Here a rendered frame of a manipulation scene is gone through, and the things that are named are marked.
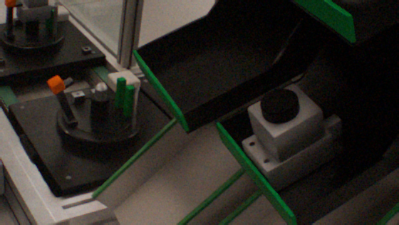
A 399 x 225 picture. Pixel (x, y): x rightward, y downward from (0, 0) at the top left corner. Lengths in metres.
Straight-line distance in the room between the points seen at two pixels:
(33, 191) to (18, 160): 0.08
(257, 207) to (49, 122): 0.43
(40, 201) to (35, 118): 0.19
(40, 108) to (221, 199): 0.45
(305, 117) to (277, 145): 0.03
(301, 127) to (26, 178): 0.50
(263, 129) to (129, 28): 0.67
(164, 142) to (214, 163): 0.07
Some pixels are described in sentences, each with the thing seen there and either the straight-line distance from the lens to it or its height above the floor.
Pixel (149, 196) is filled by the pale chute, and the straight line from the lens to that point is 0.70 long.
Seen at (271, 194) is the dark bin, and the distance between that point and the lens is 0.45.
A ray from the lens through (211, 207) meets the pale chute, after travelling 0.60.
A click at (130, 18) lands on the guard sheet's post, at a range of 1.07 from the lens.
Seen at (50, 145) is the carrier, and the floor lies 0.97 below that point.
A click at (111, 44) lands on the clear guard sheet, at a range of 1.17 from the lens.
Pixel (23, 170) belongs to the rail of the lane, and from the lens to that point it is 0.85.
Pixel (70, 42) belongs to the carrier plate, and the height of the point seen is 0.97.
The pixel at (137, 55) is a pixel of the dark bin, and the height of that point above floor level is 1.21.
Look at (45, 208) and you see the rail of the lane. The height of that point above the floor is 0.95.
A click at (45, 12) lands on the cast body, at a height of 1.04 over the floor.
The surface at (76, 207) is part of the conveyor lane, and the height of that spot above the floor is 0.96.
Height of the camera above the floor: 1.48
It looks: 31 degrees down
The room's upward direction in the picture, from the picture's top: 9 degrees clockwise
